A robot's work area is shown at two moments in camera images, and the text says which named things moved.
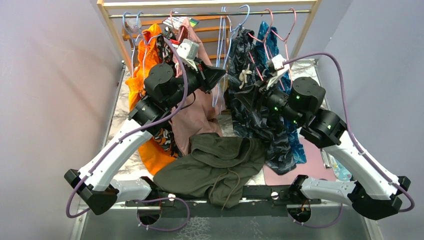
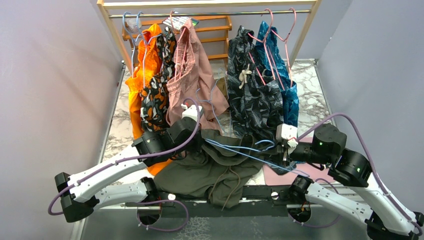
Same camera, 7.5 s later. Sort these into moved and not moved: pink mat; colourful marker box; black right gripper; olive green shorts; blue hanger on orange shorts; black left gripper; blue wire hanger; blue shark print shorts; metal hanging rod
Moved: blue wire hanger; black right gripper; black left gripper
Not moved: blue shark print shorts; pink mat; metal hanging rod; colourful marker box; blue hanger on orange shorts; olive green shorts
